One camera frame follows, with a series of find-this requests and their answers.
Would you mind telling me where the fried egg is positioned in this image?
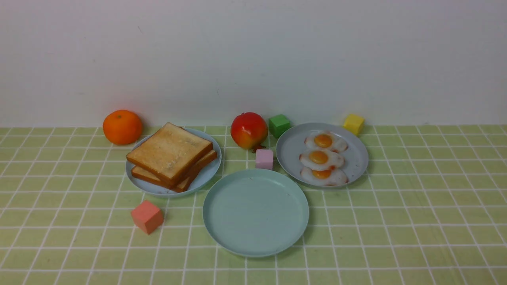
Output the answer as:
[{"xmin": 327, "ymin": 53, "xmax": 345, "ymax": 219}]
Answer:
[
  {"xmin": 300, "ymin": 167, "xmax": 349, "ymax": 186},
  {"xmin": 304, "ymin": 131, "xmax": 348, "ymax": 153},
  {"xmin": 299, "ymin": 148, "xmax": 345, "ymax": 171}
]

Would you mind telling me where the toast slice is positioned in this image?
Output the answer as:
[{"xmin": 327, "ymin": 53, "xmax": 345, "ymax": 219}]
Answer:
[
  {"xmin": 126, "ymin": 122, "xmax": 213, "ymax": 186},
  {"xmin": 131, "ymin": 151, "xmax": 218, "ymax": 190},
  {"xmin": 171, "ymin": 170, "xmax": 200, "ymax": 193}
]

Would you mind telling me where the red pomegranate fruit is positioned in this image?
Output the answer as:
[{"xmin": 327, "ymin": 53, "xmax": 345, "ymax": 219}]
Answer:
[{"xmin": 230, "ymin": 112, "xmax": 268, "ymax": 153}]

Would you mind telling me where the pink cube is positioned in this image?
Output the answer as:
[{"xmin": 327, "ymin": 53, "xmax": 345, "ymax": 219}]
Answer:
[{"xmin": 255, "ymin": 148, "xmax": 274, "ymax": 170}]

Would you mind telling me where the green cube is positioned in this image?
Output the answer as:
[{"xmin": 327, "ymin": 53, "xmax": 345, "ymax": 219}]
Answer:
[{"xmin": 268, "ymin": 114, "xmax": 291, "ymax": 139}]

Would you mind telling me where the light blue bread plate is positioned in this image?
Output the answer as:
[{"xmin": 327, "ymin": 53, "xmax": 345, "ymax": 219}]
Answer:
[{"xmin": 125, "ymin": 128, "xmax": 222, "ymax": 198}]

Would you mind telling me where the teal centre plate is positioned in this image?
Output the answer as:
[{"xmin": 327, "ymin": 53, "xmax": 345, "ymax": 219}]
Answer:
[{"xmin": 202, "ymin": 169, "xmax": 310, "ymax": 258}]

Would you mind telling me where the yellow cube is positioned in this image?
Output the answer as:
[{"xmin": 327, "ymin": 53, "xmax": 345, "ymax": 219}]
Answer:
[{"xmin": 343, "ymin": 114, "xmax": 365, "ymax": 137}]

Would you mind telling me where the grey egg plate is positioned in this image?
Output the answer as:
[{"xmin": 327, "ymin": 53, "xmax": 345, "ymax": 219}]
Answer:
[{"xmin": 276, "ymin": 122, "xmax": 369, "ymax": 189}]

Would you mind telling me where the salmon red cube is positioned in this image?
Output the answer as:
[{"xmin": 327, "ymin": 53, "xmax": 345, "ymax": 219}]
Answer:
[{"xmin": 131, "ymin": 200, "xmax": 164, "ymax": 235}]

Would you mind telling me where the orange fruit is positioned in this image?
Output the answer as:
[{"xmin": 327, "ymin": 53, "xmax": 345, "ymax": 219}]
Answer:
[{"xmin": 103, "ymin": 110, "xmax": 143, "ymax": 145}]

